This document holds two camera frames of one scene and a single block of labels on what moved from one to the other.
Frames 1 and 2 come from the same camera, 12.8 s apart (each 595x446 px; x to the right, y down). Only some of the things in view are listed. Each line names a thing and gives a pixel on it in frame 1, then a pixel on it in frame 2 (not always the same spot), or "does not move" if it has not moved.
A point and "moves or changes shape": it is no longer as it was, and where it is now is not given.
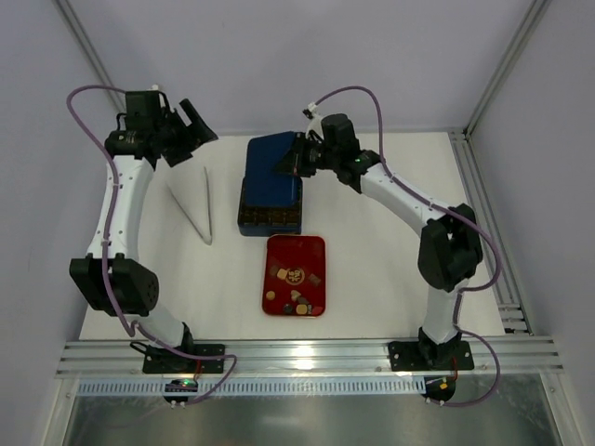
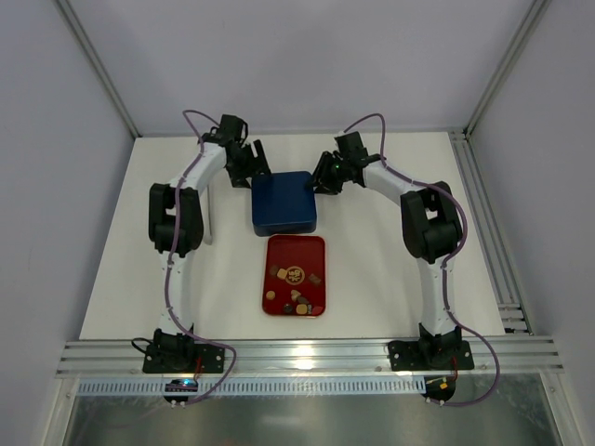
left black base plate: (158, 360) does not move
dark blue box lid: (264, 185) moves or changes shape
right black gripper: (298, 155) to (328, 172)
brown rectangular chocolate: (314, 280) does not move
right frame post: (530, 22) does not move
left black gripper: (181, 139) to (248, 163)
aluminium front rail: (522, 356) does not move
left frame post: (87, 45) does not move
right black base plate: (416, 355) does not move
